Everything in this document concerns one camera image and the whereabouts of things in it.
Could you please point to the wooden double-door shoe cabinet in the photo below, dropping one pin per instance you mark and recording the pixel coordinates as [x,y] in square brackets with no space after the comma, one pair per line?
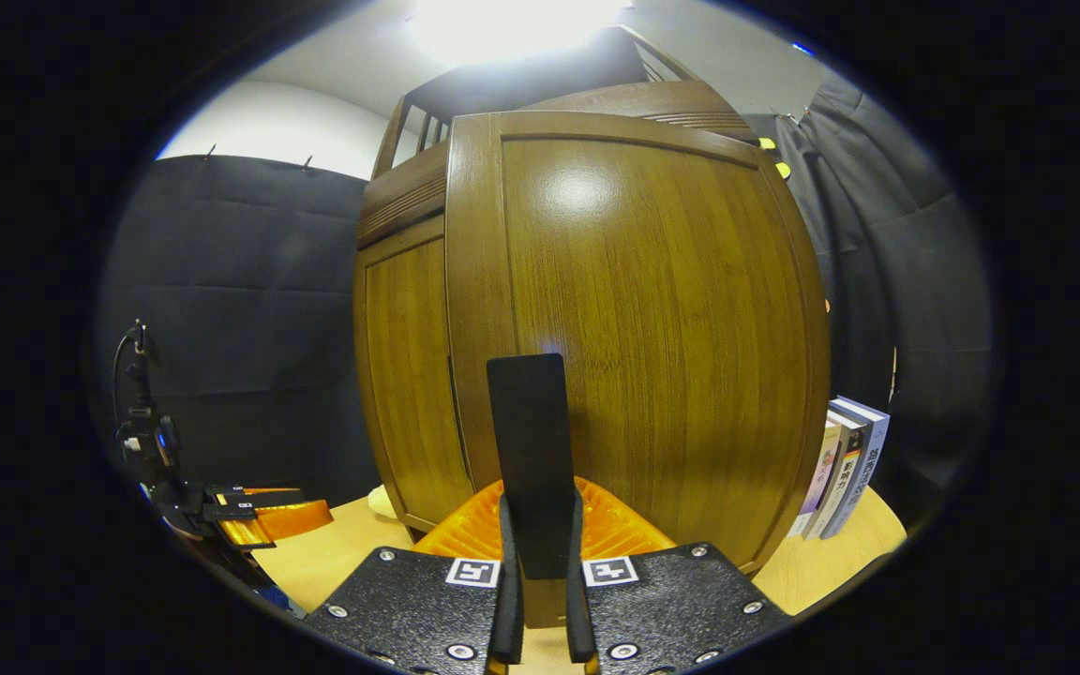
[521,89]

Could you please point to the white crumpled cloth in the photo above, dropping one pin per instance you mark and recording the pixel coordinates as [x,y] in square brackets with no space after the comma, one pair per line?
[382,502]

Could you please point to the wooden cabinet door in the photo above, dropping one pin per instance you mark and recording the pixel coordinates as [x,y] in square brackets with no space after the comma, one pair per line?
[671,328]
[409,375]

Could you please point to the large ceiling light panel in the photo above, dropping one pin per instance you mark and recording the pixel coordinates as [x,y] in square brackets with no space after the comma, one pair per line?
[517,26]

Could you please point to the white blue paperback book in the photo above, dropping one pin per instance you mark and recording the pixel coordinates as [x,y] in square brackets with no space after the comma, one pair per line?
[868,459]

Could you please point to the black backdrop cloth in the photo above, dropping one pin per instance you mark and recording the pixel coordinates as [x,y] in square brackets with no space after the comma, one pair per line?
[240,309]

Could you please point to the grey paperback book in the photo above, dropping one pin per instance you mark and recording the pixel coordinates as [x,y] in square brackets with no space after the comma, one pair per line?
[842,478]

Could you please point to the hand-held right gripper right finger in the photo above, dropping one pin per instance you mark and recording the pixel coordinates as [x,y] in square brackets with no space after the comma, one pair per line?
[579,609]

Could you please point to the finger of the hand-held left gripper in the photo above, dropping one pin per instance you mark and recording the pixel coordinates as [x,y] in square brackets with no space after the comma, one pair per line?
[259,494]
[287,520]

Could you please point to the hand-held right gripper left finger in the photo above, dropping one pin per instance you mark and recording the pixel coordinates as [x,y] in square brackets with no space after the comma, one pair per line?
[507,609]

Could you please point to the dark cover paperback book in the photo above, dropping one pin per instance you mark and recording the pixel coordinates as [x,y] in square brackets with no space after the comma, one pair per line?
[819,478]

